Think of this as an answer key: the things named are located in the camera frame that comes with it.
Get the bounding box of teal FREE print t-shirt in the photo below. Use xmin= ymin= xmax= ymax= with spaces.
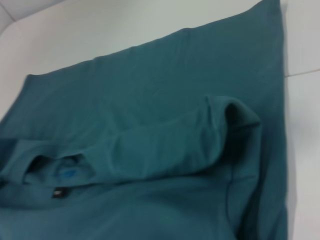
xmin=0 ymin=0 xmax=288 ymax=240

